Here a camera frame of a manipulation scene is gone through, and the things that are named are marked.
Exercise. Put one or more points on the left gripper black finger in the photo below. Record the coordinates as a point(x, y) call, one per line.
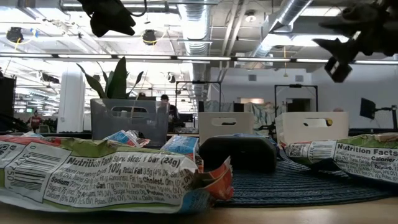
point(100, 26)
point(122, 25)

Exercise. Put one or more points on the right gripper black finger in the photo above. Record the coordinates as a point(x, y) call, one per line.
point(340, 49)
point(354, 20)

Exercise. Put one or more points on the red green granola bar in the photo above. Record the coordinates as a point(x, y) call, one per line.
point(109, 177)
point(357, 158)

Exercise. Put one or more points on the black monitor on arm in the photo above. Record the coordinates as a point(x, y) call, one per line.
point(367, 108)

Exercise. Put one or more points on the light blue granola bar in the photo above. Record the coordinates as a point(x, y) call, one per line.
point(122, 137)
point(182, 145)

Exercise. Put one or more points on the silver green granola bar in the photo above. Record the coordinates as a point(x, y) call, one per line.
point(31, 134)

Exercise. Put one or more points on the black ceiling-mounted device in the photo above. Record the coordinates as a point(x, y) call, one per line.
point(149, 37)
point(14, 34)

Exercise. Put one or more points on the green snake plant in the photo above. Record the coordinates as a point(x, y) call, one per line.
point(118, 81)

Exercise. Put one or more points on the white pillar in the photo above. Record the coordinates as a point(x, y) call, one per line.
point(71, 99)

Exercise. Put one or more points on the person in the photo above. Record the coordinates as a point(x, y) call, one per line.
point(166, 112)
point(35, 121)

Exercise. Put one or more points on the grey translucent plastic bin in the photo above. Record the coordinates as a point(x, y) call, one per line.
point(102, 124)

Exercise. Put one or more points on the large black screen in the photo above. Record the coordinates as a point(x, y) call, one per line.
point(7, 99)

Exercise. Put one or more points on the black round plate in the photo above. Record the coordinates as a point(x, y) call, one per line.
point(295, 186)

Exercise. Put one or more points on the small black rounded box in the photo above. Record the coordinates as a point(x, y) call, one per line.
point(239, 154)

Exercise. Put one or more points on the black metal rig frame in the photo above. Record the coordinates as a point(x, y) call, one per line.
point(295, 85)
point(199, 82)

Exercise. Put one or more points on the silver ribbed ventilation duct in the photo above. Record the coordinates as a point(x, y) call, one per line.
point(196, 28)
point(289, 12)

